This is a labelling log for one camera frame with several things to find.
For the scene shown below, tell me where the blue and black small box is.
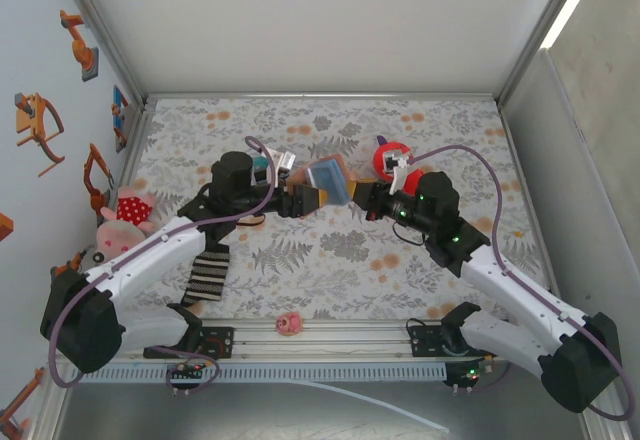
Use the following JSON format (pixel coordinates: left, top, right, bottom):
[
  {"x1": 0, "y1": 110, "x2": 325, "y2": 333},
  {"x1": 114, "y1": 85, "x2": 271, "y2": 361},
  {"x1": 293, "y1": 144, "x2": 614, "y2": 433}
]
[{"x1": 251, "y1": 155, "x2": 275, "y2": 186}]

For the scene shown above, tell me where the brown leather card holder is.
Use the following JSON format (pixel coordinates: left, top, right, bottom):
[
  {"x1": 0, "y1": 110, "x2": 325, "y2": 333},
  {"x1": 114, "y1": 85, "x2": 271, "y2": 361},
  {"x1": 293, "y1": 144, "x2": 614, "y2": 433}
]
[{"x1": 288, "y1": 153, "x2": 374, "y2": 207}]

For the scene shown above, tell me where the red shark plush toy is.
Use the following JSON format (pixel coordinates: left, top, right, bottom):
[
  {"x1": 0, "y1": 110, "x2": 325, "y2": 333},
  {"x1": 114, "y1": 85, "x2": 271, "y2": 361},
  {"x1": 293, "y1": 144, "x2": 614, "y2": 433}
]
[{"x1": 372, "y1": 134, "x2": 426, "y2": 196}]

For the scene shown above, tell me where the floral fern tablecloth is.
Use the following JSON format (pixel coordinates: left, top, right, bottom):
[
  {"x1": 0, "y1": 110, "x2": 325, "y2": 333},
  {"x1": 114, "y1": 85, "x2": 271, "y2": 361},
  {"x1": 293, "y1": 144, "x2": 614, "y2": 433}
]
[{"x1": 97, "y1": 97, "x2": 555, "y2": 322}]

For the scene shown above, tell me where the pink pig plush toy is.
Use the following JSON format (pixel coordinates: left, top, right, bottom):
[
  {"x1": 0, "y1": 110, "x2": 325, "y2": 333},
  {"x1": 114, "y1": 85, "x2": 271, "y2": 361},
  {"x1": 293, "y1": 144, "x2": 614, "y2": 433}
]
[{"x1": 91, "y1": 183, "x2": 161, "y2": 267}]

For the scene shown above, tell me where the black white striped sock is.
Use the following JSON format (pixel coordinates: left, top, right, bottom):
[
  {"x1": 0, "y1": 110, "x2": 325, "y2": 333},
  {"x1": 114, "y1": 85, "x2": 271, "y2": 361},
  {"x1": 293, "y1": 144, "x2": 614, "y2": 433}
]
[{"x1": 180, "y1": 245, "x2": 232, "y2": 306}]

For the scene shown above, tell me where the pink donut toy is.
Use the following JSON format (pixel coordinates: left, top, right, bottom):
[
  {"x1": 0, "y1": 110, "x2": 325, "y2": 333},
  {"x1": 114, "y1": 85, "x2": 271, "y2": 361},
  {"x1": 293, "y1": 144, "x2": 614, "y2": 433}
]
[{"x1": 275, "y1": 310, "x2": 304, "y2": 336}]

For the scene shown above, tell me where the black controller circuit board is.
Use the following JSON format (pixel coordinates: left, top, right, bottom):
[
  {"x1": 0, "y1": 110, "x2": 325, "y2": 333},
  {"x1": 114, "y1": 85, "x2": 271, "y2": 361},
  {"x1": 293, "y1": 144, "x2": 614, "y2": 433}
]
[
  {"x1": 443, "y1": 359, "x2": 494, "y2": 390},
  {"x1": 169, "y1": 362, "x2": 207, "y2": 380}
]

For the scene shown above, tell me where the white plastic tube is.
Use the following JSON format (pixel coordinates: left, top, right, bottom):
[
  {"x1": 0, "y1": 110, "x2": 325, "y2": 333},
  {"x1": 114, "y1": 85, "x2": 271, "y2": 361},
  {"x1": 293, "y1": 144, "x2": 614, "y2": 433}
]
[{"x1": 279, "y1": 378, "x2": 451, "y2": 434}]

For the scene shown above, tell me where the white light strip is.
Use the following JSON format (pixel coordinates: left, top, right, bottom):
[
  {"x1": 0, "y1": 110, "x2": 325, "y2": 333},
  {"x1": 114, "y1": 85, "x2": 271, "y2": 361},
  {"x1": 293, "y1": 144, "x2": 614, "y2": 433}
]
[{"x1": 542, "y1": 0, "x2": 609, "y2": 50}]

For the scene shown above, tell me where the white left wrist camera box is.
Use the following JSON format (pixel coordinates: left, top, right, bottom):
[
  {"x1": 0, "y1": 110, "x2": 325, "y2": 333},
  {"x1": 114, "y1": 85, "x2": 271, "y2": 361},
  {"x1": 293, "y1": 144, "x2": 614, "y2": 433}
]
[{"x1": 264, "y1": 145, "x2": 297, "y2": 174}]

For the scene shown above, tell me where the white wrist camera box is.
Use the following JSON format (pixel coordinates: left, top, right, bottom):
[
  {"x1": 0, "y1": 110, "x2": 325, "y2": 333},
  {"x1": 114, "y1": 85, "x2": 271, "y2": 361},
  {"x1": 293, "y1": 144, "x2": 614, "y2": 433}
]
[
  {"x1": 264, "y1": 145, "x2": 297, "y2": 174},
  {"x1": 382, "y1": 148, "x2": 416, "y2": 196}
]

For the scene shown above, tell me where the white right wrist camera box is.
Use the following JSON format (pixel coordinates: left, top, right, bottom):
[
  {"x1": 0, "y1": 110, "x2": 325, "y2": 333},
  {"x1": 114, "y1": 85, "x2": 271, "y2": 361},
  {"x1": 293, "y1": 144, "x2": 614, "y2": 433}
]
[{"x1": 382, "y1": 148, "x2": 416, "y2": 196}]

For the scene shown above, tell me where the thin aluminium frame rail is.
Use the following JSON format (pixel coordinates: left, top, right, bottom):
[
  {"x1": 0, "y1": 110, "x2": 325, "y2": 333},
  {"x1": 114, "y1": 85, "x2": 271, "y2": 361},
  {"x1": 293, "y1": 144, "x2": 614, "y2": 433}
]
[{"x1": 143, "y1": 91, "x2": 501, "y2": 102}]

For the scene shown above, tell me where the blue orange wall sticker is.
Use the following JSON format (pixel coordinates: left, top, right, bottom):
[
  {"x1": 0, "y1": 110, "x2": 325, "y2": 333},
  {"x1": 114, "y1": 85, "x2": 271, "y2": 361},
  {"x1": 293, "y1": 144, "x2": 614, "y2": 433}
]
[{"x1": 110, "y1": 84, "x2": 134, "y2": 154}]

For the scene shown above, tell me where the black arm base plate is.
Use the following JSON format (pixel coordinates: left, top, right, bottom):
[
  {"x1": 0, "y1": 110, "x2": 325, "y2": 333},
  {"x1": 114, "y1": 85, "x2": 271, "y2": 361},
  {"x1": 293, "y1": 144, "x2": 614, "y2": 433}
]
[
  {"x1": 143, "y1": 326, "x2": 236, "y2": 360},
  {"x1": 408, "y1": 323, "x2": 501, "y2": 360}
]

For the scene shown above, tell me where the wide aluminium frame rail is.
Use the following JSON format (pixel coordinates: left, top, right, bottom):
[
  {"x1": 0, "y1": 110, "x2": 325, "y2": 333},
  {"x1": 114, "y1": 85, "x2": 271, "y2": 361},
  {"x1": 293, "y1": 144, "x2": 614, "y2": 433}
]
[{"x1": 48, "y1": 319, "x2": 599, "y2": 362}]

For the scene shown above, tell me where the white slotted cable duct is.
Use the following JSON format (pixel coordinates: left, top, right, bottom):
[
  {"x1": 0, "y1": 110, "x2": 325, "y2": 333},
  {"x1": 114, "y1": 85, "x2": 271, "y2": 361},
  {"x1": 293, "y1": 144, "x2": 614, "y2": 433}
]
[{"x1": 69, "y1": 363, "x2": 448, "y2": 382}]

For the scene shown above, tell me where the aluminium frame post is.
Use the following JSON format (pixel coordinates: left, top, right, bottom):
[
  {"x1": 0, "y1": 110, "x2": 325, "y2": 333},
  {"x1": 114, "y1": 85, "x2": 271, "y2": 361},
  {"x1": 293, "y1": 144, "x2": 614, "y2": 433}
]
[
  {"x1": 497, "y1": 0, "x2": 594, "y2": 109},
  {"x1": 52, "y1": 0, "x2": 149, "y2": 106}
]

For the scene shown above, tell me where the orange gripper wall sticker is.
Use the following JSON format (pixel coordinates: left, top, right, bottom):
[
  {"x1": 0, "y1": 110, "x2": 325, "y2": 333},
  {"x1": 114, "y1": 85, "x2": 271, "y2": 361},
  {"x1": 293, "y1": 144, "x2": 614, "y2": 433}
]
[{"x1": 13, "y1": 92, "x2": 66, "y2": 179}]

